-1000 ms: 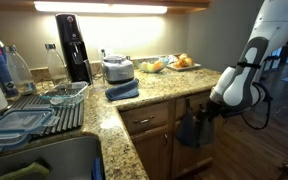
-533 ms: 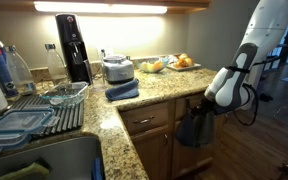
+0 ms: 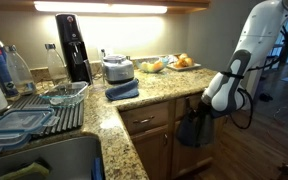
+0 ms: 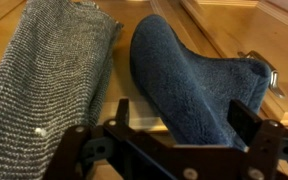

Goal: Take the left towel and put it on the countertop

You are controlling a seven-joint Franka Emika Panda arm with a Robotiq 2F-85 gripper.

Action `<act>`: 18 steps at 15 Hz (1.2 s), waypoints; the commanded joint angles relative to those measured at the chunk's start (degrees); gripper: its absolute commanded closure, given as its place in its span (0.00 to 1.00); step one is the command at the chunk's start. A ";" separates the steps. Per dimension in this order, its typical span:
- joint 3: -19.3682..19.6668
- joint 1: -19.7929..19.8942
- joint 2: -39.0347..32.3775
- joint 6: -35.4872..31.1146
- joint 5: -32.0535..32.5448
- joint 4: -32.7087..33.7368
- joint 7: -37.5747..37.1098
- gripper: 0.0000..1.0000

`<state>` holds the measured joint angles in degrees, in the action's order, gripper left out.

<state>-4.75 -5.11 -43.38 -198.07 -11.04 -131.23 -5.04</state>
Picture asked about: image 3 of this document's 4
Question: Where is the under-cabinet strip light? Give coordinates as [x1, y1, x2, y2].
[33, 0, 169, 15]

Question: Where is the clear plastic container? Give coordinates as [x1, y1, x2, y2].
[0, 131, 32, 162]

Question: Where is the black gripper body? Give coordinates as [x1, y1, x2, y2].
[197, 100, 218, 120]

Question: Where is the folded blue towel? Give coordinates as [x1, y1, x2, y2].
[104, 78, 141, 102]

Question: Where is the orange fruit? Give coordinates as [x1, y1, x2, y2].
[152, 60, 165, 72]

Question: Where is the grey hanging towel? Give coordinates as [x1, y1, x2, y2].
[193, 114, 216, 148]

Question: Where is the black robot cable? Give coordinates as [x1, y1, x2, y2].
[229, 87, 254, 130]

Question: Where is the silver food processor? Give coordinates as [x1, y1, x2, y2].
[102, 54, 135, 85]

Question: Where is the narrow wooden drawer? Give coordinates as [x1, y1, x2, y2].
[120, 101, 170, 135]

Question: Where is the clear plastic bottle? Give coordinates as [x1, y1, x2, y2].
[44, 43, 70, 84]
[4, 44, 38, 97]

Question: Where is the dark ribbed drying mat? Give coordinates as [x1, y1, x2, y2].
[8, 94, 85, 135]

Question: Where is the glass baking dish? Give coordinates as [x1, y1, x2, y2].
[39, 81, 90, 108]

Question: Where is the glass fruit bowl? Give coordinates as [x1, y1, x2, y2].
[135, 56, 170, 74]

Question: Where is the small dark blue towel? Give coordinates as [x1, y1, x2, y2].
[175, 108, 198, 148]

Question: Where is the yellow-green sponge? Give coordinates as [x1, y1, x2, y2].
[0, 162, 51, 180]

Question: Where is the wide wooden drawer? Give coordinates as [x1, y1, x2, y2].
[174, 92, 205, 120]

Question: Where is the pale yellow fruit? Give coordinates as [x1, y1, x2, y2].
[139, 61, 151, 73]

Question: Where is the wide wooden cabinet door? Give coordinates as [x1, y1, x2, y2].
[170, 114, 226, 179]

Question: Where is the steel kitchen sink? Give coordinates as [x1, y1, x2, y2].
[0, 134, 105, 180]

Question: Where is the narrow wooden cabinet door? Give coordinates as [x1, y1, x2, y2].
[130, 124, 171, 180]

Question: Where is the white rectangular plate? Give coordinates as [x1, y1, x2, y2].
[166, 62, 202, 72]

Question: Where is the blue-rimmed plastic container lid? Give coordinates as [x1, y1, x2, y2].
[0, 107, 61, 135]

